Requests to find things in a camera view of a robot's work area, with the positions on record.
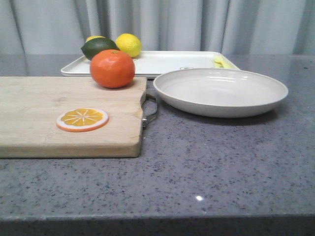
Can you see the white round plate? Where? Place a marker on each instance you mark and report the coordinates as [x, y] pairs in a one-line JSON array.
[[220, 93]]

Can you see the wooden cutting board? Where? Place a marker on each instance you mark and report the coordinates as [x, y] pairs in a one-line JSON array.
[[30, 106]]

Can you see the white rectangular tray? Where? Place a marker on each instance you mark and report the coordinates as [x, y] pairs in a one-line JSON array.
[[152, 63]]

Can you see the orange fruit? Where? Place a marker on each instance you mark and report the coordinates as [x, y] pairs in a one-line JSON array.
[[112, 69]]

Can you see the small yellow lemon behind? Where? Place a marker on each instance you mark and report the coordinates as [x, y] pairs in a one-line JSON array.
[[94, 37]]

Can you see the green lime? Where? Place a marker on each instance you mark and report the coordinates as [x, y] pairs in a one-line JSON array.
[[97, 45]]

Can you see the grey curtain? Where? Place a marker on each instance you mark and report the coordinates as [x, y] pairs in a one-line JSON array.
[[225, 26]]

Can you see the orange slice toy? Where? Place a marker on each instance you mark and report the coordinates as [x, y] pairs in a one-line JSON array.
[[82, 120]]

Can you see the yellow plastic fork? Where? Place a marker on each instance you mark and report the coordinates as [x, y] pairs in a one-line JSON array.
[[218, 62]]

